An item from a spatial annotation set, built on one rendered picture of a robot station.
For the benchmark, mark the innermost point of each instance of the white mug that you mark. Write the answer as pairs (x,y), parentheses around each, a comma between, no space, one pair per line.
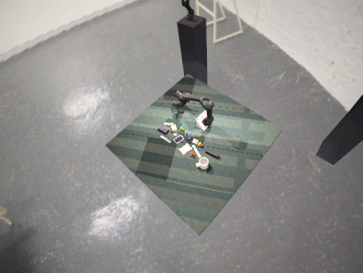
(203,164)

